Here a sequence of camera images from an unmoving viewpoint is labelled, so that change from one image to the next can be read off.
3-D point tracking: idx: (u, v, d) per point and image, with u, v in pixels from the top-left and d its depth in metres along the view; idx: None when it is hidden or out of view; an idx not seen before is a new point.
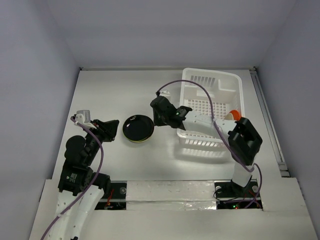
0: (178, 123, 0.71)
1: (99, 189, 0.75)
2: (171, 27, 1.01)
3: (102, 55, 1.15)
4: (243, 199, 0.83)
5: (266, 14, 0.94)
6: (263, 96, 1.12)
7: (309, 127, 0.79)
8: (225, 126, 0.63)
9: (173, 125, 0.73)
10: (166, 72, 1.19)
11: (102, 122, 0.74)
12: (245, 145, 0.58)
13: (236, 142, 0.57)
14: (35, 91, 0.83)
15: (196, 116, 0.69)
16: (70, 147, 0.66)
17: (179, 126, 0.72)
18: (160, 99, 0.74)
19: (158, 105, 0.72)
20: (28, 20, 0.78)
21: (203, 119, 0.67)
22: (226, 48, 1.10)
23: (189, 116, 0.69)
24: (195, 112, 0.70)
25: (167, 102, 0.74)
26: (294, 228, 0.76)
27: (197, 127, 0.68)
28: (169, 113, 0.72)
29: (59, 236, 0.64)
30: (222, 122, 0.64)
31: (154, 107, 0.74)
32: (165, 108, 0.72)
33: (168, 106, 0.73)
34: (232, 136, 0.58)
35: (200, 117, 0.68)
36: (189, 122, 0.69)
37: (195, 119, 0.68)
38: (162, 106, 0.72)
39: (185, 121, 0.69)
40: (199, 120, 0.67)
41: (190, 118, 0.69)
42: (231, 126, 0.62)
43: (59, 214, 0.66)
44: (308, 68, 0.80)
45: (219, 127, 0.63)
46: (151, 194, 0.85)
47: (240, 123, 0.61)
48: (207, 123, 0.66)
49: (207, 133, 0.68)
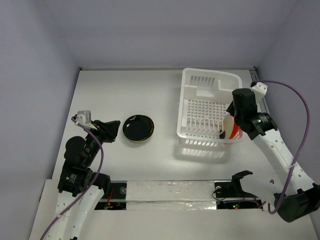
0: (251, 128, 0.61)
1: (99, 189, 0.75)
2: (171, 27, 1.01)
3: (102, 55, 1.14)
4: (243, 199, 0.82)
5: (266, 14, 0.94)
6: (263, 95, 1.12)
7: (310, 127, 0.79)
8: (300, 180, 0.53)
9: (243, 126, 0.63)
10: (166, 71, 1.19)
11: (102, 123, 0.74)
12: (302, 210, 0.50)
13: (297, 206, 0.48)
14: (35, 91, 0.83)
15: (278, 142, 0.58)
16: (70, 148, 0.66)
17: (250, 132, 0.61)
18: (248, 93, 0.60)
19: (242, 100, 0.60)
20: (28, 20, 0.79)
21: (284, 153, 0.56)
22: (226, 48, 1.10)
23: (270, 134, 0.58)
24: (278, 136, 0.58)
25: (253, 101, 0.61)
26: (294, 228, 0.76)
27: (266, 149, 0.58)
28: (248, 114, 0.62)
29: (58, 236, 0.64)
30: (299, 173, 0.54)
31: (235, 99, 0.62)
32: (246, 106, 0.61)
33: (252, 105, 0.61)
34: (300, 196, 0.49)
35: (280, 147, 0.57)
36: (264, 141, 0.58)
37: (273, 144, 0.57)
38: (245, 102, 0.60)
39: (262, 136, 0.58)
40: (278, 150, 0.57)
41: (269, 139, 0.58)
42: (304, 185, 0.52)
43: (59, 214, 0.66)
44: (308, 67, 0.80)
45: (293, 176, 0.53)
46: (151, 194, 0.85)
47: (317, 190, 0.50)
48: (284, 161, 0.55)
49: (273, 165, 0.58)
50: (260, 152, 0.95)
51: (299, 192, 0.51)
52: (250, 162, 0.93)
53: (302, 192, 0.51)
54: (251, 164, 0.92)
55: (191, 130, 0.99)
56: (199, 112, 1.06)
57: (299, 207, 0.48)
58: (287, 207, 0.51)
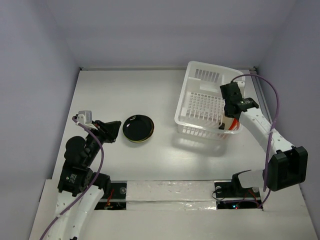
0: (235, 110, 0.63)
1: (99, 189, 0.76)
2: (172, 27, 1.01)
3: (102, 55, 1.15)
4: (244, 199, 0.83)
5: (266, 14, 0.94)
6: (263, 95, 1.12)
7: (310, 127, 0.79)
8: (279, 143, 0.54)
9: (228, 111, 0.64)
10: (166, 72, 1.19)
11: (103, 123, 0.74)
12: (284, 171, 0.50)
13: (277, 164, 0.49)
14: (35, 91, 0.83)
15: (258, 115, 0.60)
16: (70, 148, 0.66)
17: (235, 114, 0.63)
18: (232, 83, 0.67)
19: (226, 88, 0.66)
20: (28, 20, 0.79)
21: (263, 123, 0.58)
22: (226, 48, 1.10)
23: (251, 110, 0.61)
24: (259, 112, 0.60)
25: (238, 90, 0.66)
26: (294, 228, 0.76)
27: (249, 124, 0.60)
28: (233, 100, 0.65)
29: (58, 236, 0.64)
30: (278, 138, 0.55)
31: (222, 90, 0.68)
32: (231, 92, 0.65)
33: (236, 93, 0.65)
34: (278, 154, 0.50)
35: (261, 119, 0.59)
36: (246, 116, 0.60)
37: (254, 118, 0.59)
38: (230, 89, 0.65)
39: (245, 113, 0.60)
40: (258, 122, 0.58)
41: (251, 114, 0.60)
42: (284, 147, 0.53)
43: (59, 214, 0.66)
44: (308, 67, 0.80)
45: (272, 140, 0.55)
46: (151, 194, 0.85)
47: (295, 150, 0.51)
48: (263, 129, 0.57)
49: (257, 137, 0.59)
50: (260, 151, 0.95)
51: (278, 152, 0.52)
52: (250, 162, 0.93)
53: (281, 152, 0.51)
54: (251, 164, 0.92)
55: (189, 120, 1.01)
56: (201, 105, 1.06)
57: (279, 166, 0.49)
58: (271, 172, 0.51)
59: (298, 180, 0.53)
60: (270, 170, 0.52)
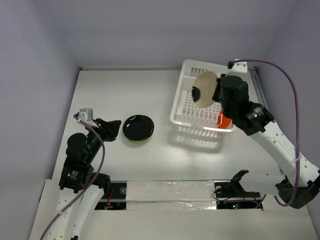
0: (248, 125, 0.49)
1: (99, 189, 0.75)
2: (172, 27, 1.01)
3: (102, 55, 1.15)
4: (243, 199, 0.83)
5: (266, 14, 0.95)
6: (263, 95, 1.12)
7: (309, 127, 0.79)
8: (307, 171, 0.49)
9: (238, 124, 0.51)
10: (166, 72, 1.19)
11: (104, 121, 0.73)
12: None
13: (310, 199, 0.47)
14: (35, 91, 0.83)
15: (278, 135, 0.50)
16: (70, 146, 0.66)
17: (246, 129, 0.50)
18: (242, 84, 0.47)
19: (235, 95, 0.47)
20: (28, 20, 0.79)
21: (286, 146, 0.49)
22: (226, 48, 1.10)
23: (269, 128, 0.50)
24: (278, 129, 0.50)
25: (246, 92, 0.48)
26: (294, 228, 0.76)
27: (267, 146, 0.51)
28: (241, 107, 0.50)
29: (59, 234, 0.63)
30: (304, 164, 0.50)
31: (226, 93, 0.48)
32: (240, 100, 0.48)
33: (245, 98, 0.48)
34: (311, 190, 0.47)
35: (282, 141, 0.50)
36: (265, 138, 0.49)
37: (275, 140, 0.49)
38: (239, 96, 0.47)
39: (263, 134, 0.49)
40: (280, 145, 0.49)
41: (270, 135, 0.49)
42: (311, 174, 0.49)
43: (60, 211, 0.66)
44: (308, 68, 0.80)
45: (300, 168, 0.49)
46: (151, 194, 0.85)
47: None
48: (289, 155, 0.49)
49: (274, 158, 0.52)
50: (260, 151, 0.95)
51: (310, 185, 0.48)
52: (250, 162, 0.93)
53: (313, 184, 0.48)
54: (251, 164, 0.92)
55: (185, 119, 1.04)
56: None
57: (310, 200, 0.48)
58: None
59: None
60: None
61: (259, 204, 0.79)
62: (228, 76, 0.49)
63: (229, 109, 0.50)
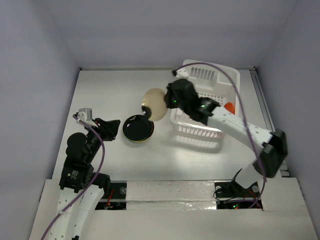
0: (202, 117, 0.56)
1: (99, 189, 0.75)
2: (172, 27, 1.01)
3: (102, 55, 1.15)
4: (243, 199, 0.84)
5: (266, 14, 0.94)
6: (263, 95, 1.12)
7: (310, 126, 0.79)
8: (259, 135, 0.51)
9: (194, 118, 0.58)
10: (166, 72, 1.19)
11: (103, 121, 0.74)
12: (275, 159, 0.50)
13: (269, 157, 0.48)
14: (35, 91, 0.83)
15: (226, 114, 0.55)
16: (70, 145, 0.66)
17: (202, 120, 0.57)
18: (187, 83, 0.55)
19: (183, 92, 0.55)
20: (28, 20, 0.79)
21: (235, 121, 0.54)
22: (226, 48, 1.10)
23: (217, 112, 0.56)
24: (224, 110, 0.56)
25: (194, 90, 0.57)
26: (294, 228, 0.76)
27: (221, 126, 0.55)
28: (193, 103, 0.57)
29: (60, 234, 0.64)
30: (256, 130, 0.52)
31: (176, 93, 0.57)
32: (189, 96, 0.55)
33: (194, 94, 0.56)
34: (267, 148, 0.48)
35: (231, 117, 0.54)
36: (215, 120, 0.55)
37: (224, 119, 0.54)
38: (188, 93, 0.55)
39: (213, 117, 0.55)
40: (230, 121, 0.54)
41: (219, 116, 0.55)
42: (265, 137, 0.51)
43: (61, 211, 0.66)
44: (308, 67, 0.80)
45: (252, 135, 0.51)
46: (151, 194, 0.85)
47: (276, 135, 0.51)
48: (239, 127, 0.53)
49: (234, 136, 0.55)
50: None
51: (265, 145, 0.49)
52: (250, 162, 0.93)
53: (267, 144, 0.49)
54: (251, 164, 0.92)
55: (185, 118, 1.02)
56: None
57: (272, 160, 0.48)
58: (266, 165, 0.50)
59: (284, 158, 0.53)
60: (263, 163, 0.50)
61: (255, 201, 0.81)
62: (177, 79, 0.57)
63: (183, 107, 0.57)
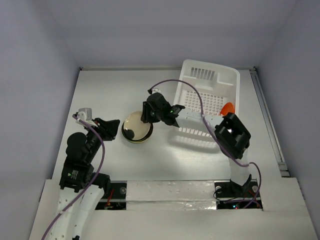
0: (172, 120, 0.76)
1: (99, 189, 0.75)
2: (172, 27, 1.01)
3: (102, 55, 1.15)
4: (243, 199, 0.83)
5: (266, 14, 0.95)
6: (263, 95, 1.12)
7: (309, 126, 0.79)
8: (213, 120, 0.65)
9: (168, 122, 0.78)
10: (166, 72, 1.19)
11: (103, 121, 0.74)
12: (230, 137, 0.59)
13: (221, 134, 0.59)
14: (35, 91, 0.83)
15: (188, 112, 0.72)
16: (70, 145, 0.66)
17: (173, 124, 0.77)
18: (157, 97, 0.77)
19: (154, 103, 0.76)
20: (28, 20, 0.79)
21: (194, 115, 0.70)
22: (226, 48, 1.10)
23: (181, 112, 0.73)
24: (186, 110, 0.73)
25: (163, 100, 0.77)
26: (294, 228, 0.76)
27: (187, 123, 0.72)
28: (165, 110, 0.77)
29: (61, 234, 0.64)
30: (211, 117, 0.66)
31: (150, 104, 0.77)
32: (161, 105, 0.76)
33: (164, 104, 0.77)
34: (217, 129, 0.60)
35: (191, 113, 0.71)
36: (181, 119, 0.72)
37: (187, 115, 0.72)
38: (159, 103, 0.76)
39: (178, 117, 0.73)
40: (190, 116, 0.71)
41: (183, 115, 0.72)
42: (218, 121, 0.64)
43: (61, 211, 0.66)
44: (308, 67, 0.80)
45: (208, 122, 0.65)
46: (151, 194, 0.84)
47: (228, 118, 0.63)
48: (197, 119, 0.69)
49: (199, 129, 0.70)
50: (260, 151, 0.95)
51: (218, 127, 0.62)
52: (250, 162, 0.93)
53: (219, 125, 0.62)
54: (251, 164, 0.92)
55: None
56: (197, 104, 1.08)
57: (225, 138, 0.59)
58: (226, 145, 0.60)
59: (246, 137, 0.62)
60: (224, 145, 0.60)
61: (252, 199, 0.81)
62: (150, 95, 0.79)
63: (158, 114, 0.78)
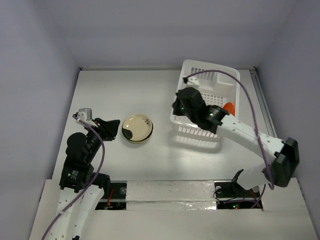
0: (209, 125, 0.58)
1: (99, 189, 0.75)
2: (172, 27, 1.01)
3: (102, 55, 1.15)
4: (243, 199, 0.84)
5: (265, 14, 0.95)
6: (263, 95, 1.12)
7: (309, 126, 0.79)
8: (271, 144, 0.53)
9: (203, 127, 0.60)
10: (166, 72, 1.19)
11: (103, 121, 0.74)
12: (288, 168, 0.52)
13: (283, 167, 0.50)
14: (35, 91, 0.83)
15: (235, 123, 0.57)
16: (70, 145, 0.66)
17: (210, 129, 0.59)
18: (194, 92, 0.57)
19: (190, 101, 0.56)
20: (28, 20, 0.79)
21: (245, 129, 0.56)
22: (226, 48, 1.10)
23: (226, 120, 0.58)
24: (233, 119, 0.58)
25: (200, 98, 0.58)
26: (294, 228, 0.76)
27: (232, 135, 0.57)
28: (200, 111, 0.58)
29: (61, 234, 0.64)
30: (267, 139, 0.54)
31: (184, 102, 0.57)
32: (197, 105, 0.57)
33: (200, 102, 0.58)
34: (278, 158, 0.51)
35: (240, 126, 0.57)
36: (225, 129, 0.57)
37: (234, 127, 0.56)
38: (195, 102, 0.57)
39: (222, 126, 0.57)
40: (240, 129, 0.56)
41: (228, 124, 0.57)
42: (277, 146, 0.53)
43: (61, 211, 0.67)
44: (308, 68, 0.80)
45: (263, 144, 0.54)
46: (151, 194, 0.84)
47: (289, 144, 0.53)
48: (250, 136, 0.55)
49: (244, 145, 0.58)
50: None
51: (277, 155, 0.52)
52: (250, 162, 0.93)
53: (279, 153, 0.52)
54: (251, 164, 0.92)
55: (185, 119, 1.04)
56: None
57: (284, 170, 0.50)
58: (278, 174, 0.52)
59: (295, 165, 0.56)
60: (275, 173, 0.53)
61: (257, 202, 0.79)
62: (183, 90, 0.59)
63: (191, 117, 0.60)
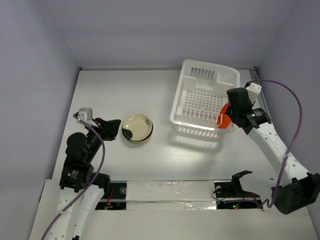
0: (246, 123, 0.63)
1: (99, 189, 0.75)
2: (172, 27, 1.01)
3: (102, 55, 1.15)
4: (244, 199, 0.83)
5: (265, 14, 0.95)
6: (263, 95, 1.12)
7: (309, 126, 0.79)
8: (294, 170, 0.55)
9: (239, 124, 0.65)
10: (166, 72, 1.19)
11: (103, 121, 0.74)
12: (298, 199, 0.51)
13: (293, 194, 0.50)
14: (35, 91, 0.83)
15: (271, 134, 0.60)
16: (70, 145, 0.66)
17: (245, 127, 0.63)
18: (242, 90, 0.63)
19: (235, 96, 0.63)
20: (28, 20, 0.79)
21: (277, 143, 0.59)
22: (226, 48, 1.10)
23: (263, 127, 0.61)
24: (271, 129, 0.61)
25: (246, 98, 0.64)
26: (294, 228, 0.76)
27: (262, 142, 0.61)
28: (243, 110, 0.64)
29: (61, 233, 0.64)
30: (293, 163, 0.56)
31: (230, 96, 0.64)
32: (241, 102, 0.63)
33: (245, 101, 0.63)
34: (293, 183, 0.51)
35: (274, 138, 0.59)
36: (259, 135, 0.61)
37: (267, 136, 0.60)
38: (240, 98, 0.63)
39: (256, 130, 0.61)
40: (272, 141, 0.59)
41: (263, 131, 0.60)
42: (298, 174, 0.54)
43: (61, 211, 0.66)
44: (308, 68, 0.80)
45: (286, 166, 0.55)
46: (151, 194, 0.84)
47: (312, 178, 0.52)
48: (278, 152, 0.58)
49: (268, 157, 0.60)
50: (260, 151, 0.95)
51: (294, 181, 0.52)
52: (250, 162, 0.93)
53: (297, 181, 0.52)
54: (251, 164, 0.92)
55: (186, 119, 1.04)
56: (197, 104, 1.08)
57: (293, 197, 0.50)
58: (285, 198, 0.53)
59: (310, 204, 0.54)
60: (282, 195, 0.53)
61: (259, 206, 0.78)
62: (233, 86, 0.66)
63: (233, 112, 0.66)
